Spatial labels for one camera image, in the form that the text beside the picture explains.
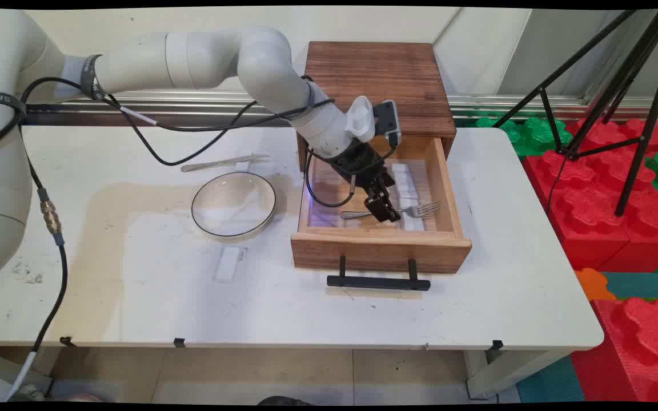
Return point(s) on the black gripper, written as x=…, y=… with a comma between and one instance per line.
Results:
x=357, y=162

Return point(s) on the silver table knife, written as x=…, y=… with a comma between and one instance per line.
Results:
x=215, y=164

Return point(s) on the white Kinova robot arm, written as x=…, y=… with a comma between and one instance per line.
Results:
x=209, y=57

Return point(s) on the long white cutlery rest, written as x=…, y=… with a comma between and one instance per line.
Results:
x=408, y=185

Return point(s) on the silver fork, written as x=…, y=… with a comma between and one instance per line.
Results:
x=420, y=210

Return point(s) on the light wooden drawer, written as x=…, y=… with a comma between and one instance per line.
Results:
x=380, y=251

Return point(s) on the dark wooden drawer cabinet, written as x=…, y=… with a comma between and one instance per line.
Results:
x=380, y=80

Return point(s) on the small white cutlery rest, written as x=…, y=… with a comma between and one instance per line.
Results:
x=243, y=166
x=228, y=264

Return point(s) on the white plate black rim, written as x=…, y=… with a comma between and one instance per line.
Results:
x=233, y=204

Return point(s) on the red foam block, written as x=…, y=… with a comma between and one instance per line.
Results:
x=586, y=217
x=643, y=342

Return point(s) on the white table leg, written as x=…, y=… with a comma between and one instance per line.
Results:
x=512, y=371

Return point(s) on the orange foam piece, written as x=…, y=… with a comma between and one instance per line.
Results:
x=594, y=283

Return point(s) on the teal foam mat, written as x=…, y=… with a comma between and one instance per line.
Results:
x=643, y=284
x=552, y=382

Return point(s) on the black tripod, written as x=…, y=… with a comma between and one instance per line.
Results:
x=643, y=85

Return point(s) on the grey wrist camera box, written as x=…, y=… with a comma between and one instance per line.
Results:
x=387, y=121

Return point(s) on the aluminium window rail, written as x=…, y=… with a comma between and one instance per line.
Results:
x=477, y=106

